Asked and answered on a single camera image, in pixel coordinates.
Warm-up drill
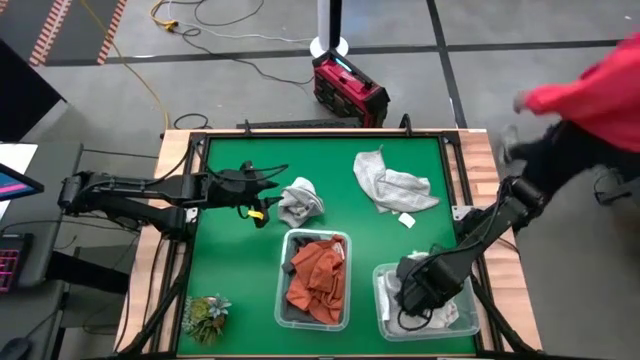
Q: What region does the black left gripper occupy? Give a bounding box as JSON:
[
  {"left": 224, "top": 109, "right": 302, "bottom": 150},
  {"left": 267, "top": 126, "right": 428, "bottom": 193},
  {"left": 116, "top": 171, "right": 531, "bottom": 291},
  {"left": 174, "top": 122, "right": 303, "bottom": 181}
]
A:
[{"left": 199, "top": 161, "right": 284, "bottom": 229}]

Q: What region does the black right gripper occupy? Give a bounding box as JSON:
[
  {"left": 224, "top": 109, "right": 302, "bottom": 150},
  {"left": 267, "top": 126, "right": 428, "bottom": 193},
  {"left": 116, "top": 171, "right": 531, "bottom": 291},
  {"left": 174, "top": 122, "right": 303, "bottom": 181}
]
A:
[{"left": 395, "top": 252, "right": 466, "bottom": 317}]

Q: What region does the clear plastic bin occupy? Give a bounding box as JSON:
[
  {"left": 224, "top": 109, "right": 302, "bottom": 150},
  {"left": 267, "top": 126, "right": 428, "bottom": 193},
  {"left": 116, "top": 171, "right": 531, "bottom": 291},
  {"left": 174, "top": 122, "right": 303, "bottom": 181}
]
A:
[
  {"left": 372, "top": 262, "right": 481, "bottom": 342},
  {"left": 273, "top": 228, "right": 353, "bottom": 332}
]

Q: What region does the long black bar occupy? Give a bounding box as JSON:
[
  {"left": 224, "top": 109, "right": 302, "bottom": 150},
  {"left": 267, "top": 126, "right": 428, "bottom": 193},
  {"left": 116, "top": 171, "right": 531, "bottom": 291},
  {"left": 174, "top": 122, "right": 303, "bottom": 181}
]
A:
[{"left": 236, "top": 118, "right": 362, "bottom": 131}]

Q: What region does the green table mat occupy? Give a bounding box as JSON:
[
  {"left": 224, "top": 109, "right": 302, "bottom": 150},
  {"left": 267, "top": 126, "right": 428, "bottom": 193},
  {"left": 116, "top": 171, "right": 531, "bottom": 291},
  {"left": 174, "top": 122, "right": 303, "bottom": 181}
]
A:
[{"left": 177, "top": 135, "right": 479, "bottom": 356}]

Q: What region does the red and black toolbox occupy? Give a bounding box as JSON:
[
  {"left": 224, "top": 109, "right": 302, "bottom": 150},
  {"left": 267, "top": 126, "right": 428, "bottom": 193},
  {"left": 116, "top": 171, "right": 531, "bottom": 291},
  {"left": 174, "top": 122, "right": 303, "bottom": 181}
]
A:
[{"left": 312, "top": 48, "right": 392, "bottom": 129}]

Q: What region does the small succulent plant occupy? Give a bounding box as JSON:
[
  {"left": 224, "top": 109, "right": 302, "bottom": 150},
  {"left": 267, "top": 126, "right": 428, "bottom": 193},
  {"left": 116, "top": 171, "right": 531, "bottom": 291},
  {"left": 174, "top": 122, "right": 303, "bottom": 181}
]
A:
[{"left": 181, "top": 293, "right": 233, "bottom": 346}]

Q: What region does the white tower fan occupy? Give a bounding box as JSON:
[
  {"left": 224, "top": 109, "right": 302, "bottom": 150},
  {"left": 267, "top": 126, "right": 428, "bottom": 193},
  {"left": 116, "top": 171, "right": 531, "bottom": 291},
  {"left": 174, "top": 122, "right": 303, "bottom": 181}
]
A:
[{"left": 309, "top": 0, "right": 350, "bottom": 59}]

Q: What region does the black desk crossbar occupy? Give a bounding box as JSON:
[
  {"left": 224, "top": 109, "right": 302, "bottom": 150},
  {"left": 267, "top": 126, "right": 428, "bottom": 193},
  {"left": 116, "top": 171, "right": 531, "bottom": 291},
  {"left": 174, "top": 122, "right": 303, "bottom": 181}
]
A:
[{"left": 47, "top": 249, "right": 132, "bottom": 296}]

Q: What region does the grey desk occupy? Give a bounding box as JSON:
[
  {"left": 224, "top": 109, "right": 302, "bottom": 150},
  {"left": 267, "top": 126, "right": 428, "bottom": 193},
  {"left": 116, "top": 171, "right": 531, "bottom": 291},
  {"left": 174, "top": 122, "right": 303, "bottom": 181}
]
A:
[{"left": 0, "top": 142, "right": 85, "bottom": 301}]

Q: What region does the person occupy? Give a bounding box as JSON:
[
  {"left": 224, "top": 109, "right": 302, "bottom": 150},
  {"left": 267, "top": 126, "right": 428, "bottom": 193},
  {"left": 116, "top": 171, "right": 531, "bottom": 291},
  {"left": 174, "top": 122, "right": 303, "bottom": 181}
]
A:
[{"left": 499, "top": 32, "right": 640, "bottom": 201}]

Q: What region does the computer screen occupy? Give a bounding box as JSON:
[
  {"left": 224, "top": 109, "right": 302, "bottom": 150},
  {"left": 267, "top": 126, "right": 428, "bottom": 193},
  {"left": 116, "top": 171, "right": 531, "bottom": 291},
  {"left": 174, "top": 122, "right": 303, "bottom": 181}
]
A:
[{"left": 0, "top": 163, "right": 45, "bottom": 202}]

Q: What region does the black panel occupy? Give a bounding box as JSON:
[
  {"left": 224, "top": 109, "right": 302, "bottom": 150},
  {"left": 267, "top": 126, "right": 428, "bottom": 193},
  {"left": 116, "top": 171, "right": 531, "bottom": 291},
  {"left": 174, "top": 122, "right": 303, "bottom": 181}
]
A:
[{"left": 0, "top": 39, "right": 67, "bottom": 144}]

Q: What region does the backlit keyboard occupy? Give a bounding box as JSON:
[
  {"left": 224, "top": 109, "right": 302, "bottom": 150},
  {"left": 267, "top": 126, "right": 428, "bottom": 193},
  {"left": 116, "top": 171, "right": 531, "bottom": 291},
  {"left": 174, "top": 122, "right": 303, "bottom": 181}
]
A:
[{"left": 0, "top": 233, "right": 34, "bottom": 295}]

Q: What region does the black computer mouse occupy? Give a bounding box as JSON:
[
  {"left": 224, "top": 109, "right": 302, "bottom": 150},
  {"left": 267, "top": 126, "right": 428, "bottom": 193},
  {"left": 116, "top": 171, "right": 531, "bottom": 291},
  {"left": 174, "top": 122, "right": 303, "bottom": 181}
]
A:
[{"left": 0, "top": 337, "right": 32, "bottom": 360}]

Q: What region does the black diagonal frame strut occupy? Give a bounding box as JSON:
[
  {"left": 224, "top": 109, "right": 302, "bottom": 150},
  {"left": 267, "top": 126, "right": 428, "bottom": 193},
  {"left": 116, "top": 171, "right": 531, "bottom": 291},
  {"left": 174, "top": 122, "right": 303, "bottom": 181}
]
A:
[
  {"left": 460, "top": 239, "right": 540, "bottom": 357},
  {"left": 117, "top": 238, "right": 195, "bottom": 357}
]

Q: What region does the coiled black cable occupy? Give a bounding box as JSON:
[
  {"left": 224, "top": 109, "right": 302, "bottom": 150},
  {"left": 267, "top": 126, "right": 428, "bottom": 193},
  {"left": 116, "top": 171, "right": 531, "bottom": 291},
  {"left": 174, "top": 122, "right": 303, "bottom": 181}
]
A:
[{"left": 173, "top": 113, "right": 211, "bottom": 130}]

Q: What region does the black floor cable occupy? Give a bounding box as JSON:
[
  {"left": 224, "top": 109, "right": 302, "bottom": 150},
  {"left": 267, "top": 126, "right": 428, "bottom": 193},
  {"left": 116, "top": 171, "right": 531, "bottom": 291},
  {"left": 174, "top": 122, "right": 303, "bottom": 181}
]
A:
[
  {"left": 193, "top": 0, "right": 266, "bottom": 28},
  {"left": 178, "top": 27, "right": 315, "bottom": 86}
]

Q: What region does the white floor cable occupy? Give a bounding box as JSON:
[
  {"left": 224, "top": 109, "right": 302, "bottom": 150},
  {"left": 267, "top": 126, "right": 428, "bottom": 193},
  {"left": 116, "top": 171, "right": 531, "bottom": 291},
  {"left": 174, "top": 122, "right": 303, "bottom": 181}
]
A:
[{"left": 167, "top": 0, "right": 315, "bottom": 45}]

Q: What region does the thin yellow cable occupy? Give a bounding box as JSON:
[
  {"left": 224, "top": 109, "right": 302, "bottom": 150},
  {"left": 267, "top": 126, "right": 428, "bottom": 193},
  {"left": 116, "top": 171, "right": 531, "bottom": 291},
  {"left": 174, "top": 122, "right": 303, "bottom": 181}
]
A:
[{"left": 79, "top": 0, "right": 171, "bottom": 132}]

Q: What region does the yellow extension cord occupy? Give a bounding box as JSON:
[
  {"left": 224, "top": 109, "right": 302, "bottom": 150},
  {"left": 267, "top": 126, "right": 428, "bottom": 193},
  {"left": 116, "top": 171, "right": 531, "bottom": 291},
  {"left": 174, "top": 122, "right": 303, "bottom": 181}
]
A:
[{"left": 149, "top": 0, "right": 180, "bottom": 34}]

